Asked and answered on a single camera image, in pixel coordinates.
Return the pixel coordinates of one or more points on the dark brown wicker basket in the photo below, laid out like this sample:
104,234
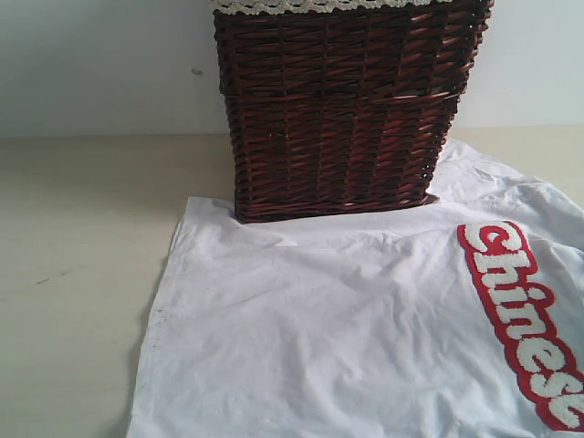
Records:
345,112

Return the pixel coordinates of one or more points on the white t-shirt red patch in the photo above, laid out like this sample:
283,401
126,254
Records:
461,318

